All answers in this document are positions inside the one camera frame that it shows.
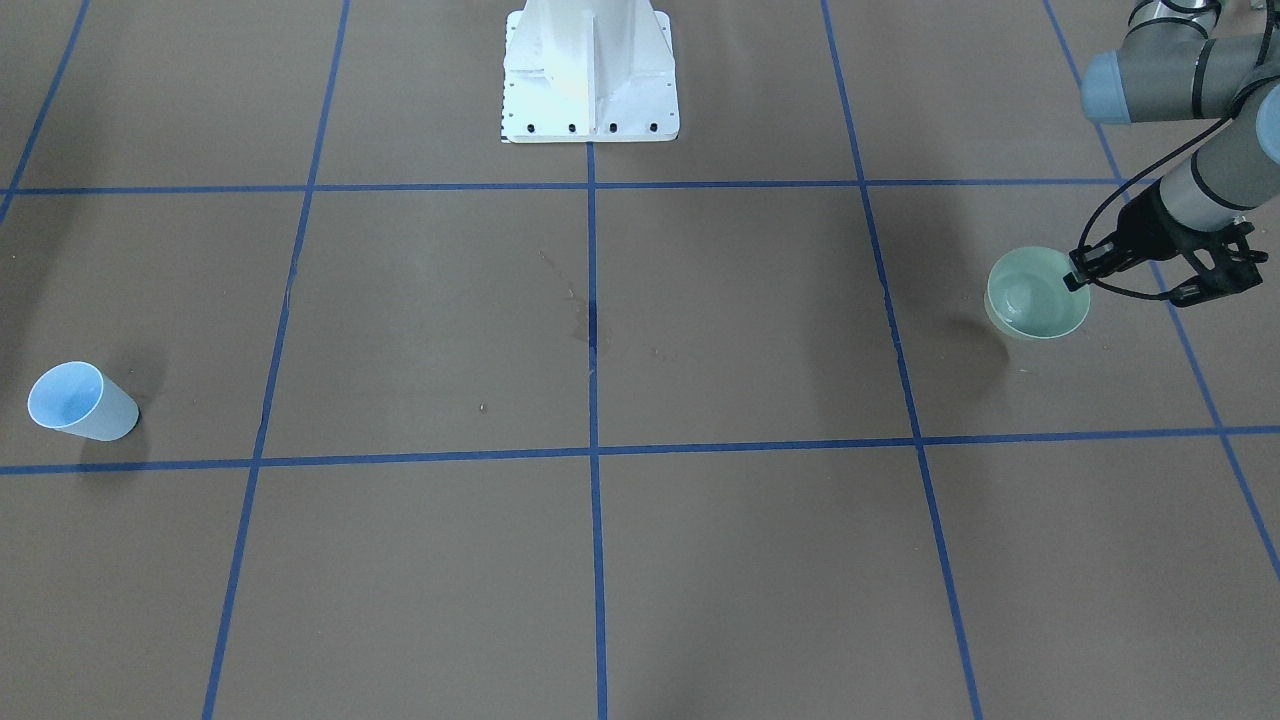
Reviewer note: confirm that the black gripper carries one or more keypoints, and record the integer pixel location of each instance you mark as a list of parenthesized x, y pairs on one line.
[(1148, 229)]

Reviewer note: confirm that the brown paper table mat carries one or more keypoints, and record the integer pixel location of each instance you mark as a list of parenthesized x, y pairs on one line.
[(434, 426)]

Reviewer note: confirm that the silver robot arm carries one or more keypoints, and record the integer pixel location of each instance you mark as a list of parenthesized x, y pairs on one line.
[(1170, 66)]

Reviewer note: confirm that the mint green bowl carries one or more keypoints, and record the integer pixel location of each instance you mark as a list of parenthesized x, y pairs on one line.
[(1027, 295)]

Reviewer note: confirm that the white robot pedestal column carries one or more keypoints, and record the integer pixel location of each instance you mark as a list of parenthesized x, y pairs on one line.
[(589, 72)]

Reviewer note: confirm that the light blue plastic cup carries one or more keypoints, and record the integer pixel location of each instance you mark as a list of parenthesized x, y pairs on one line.
[(78, 399)]

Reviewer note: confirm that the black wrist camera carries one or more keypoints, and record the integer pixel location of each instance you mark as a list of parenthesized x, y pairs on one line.
[(1224, 263)]

